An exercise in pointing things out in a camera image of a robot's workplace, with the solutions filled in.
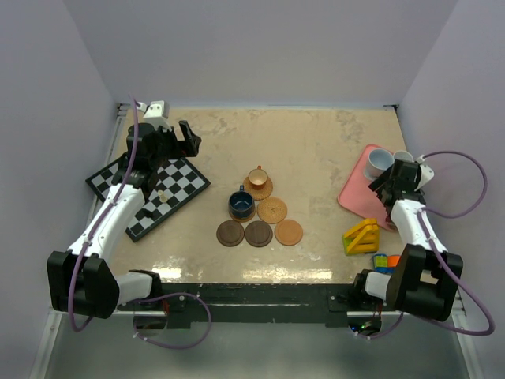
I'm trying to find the pink cup gold inside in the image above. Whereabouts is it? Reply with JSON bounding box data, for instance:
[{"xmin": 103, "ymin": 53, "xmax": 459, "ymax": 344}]
[{"xmin": 248, "ymin": 165, "xmax": 268, "ymax": 190}]

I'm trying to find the dark blue cup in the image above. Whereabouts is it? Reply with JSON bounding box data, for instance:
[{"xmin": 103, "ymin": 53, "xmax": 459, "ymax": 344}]
[{"xmin": 228, "ymin": 185, "xmax": 256, "ymax": 217}]

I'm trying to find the scalloped light cork coaster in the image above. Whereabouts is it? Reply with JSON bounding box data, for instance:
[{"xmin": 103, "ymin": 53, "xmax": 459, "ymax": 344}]
[{"xmin": 243, "ymin": 178, "xmax": 273, "ymax": 201}]

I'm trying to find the dark brown wooden coaster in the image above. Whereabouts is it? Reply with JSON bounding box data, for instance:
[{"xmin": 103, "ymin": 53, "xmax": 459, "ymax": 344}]
[{"xmin": 216, "ymin": 220, "xmax": 245, "ymax": 247}]

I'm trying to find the round light cork coaster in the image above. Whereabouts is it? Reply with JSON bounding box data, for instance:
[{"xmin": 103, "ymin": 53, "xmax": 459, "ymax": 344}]
[{"xmin": 257, "ymin": 197, "xmax": 288, "ymax": 224}]

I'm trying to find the light orange wooden coaster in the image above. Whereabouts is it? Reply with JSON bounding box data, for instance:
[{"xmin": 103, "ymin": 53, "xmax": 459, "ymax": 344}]
[{"xmin": 275, "ymin": 220, "xmax": 303, "ymax": 246}]

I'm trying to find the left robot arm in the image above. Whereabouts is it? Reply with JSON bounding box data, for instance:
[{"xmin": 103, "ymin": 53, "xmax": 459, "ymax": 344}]
[{"xmin": 47, "ymin": 120, "xmax": 207, "ymax": 319}]

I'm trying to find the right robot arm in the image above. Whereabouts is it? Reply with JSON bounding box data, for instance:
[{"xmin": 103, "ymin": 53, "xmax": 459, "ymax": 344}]
[{"xmin": 351, "ymin": 159, "xmax": 463, "ymax": 321}]

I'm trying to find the grey white cup upper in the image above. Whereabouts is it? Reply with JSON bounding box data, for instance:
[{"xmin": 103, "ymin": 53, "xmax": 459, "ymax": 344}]
[{"xmin": 393, "ymin": 151, "xmax": 414, "ymax": 163}]

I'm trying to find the large white mug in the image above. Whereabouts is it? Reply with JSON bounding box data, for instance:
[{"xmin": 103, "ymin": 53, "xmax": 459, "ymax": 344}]
[{"xmin": 365, "ymin": 148, "xmax": 394, "ymax": 180}]

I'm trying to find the pink tray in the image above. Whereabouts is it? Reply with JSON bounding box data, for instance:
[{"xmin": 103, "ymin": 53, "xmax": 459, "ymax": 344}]
[{"xmin": 337, "ymin": 144, "xmax": 393, "ymax": 231}]

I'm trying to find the black white chessboard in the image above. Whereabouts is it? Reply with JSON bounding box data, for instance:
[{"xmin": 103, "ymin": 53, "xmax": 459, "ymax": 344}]
[{"xmin": 85, "ymin": 156, "xmax": 211, "ymax": 243}]

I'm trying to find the yellow green wooden block toy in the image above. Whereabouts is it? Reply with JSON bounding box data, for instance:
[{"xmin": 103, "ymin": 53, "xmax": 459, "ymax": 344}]
[{"xmin": 342, "ymin": 218, "xmax": 380, "ymax": 256}]

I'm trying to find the beige chess pawn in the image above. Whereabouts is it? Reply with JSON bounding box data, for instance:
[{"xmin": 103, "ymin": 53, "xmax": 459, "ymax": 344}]
[{"xmin": 158, "ymin": 190, "xmax": 167, "ymax": 203}]

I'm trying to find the orange blue toy car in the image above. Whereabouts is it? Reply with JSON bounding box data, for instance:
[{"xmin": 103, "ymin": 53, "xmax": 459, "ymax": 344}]
[{"xmin": 372, "ymin": 253, "xmax": 400, "ymax": 274}]

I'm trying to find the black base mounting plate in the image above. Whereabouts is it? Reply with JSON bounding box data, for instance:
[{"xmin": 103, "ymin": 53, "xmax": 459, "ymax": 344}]
[{"xmin": 118, "ymin": 283, "xmax": 381, "ymax": 328}]

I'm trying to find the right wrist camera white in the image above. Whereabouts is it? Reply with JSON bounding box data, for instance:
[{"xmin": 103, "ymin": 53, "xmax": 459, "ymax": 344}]
[{"xmin": 415, "ymin": 155, "xmax": 435, "ymax": 190}]

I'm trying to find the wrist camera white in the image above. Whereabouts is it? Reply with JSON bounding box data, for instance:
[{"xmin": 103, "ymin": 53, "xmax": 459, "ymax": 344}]
[
  {"xmin": 415, "ymin": 155, "xmax": 435, "ymax": 190},
  {"xmin": 136, "ymin": 100, "xmax": 170, "ymax": 129}
]

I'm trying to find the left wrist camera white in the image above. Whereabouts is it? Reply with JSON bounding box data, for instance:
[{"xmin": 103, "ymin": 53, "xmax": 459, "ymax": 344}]
[{"xmin": 136, "ymin": 100, "xmax": 170, "ymax": 129}]

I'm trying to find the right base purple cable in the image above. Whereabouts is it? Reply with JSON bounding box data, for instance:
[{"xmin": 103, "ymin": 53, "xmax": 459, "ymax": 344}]
[{"xmin": 353, "ymin": 307, "xmax": 406, "ymax": 340}]

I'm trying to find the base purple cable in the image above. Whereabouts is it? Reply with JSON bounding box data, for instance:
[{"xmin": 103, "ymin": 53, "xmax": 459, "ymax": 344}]
[
  {"xmin": 132, "ymin": 291, "xmax": 213, "ymax": 350},
  {"xmin": 353, "ymin": 307, "xmax": 406, "ymax": 340}
]

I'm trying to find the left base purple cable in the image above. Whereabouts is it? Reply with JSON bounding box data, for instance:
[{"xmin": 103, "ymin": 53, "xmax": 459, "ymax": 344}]
[{"xmin": 132, "ymin": 291, "xmax": 213, "ymax": 350}]

